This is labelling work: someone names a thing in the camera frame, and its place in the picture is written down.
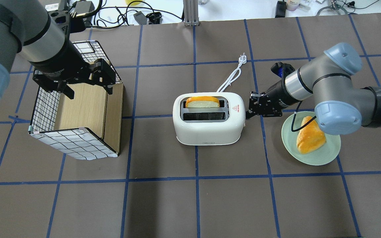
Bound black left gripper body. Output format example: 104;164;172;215
32;41;91;87

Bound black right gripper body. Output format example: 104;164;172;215
260;80;292;117

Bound white two-slot toaster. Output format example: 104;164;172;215
172;92;245;146

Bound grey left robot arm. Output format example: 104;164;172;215
0;0;116;101

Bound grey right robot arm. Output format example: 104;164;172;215
245;43;381;135

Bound toast slice in toaster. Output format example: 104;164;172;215
185;96;220;108

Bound golden bread on plate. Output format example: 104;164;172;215
296;120;326;154

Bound black power adapter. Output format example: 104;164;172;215
133;12;149;25

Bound pale green plate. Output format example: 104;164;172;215
281;111;341;166

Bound black device top right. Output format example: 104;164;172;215
274;0;287;18

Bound white power cord with plug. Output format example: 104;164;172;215
216;53;247;93

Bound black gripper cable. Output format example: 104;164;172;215
291;101;317;132

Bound wire and wood storage box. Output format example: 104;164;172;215
28;40;124;161

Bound black cables on desk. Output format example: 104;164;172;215
68;0;183;30

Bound aluminium frame post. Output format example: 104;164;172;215
183;0;200;26

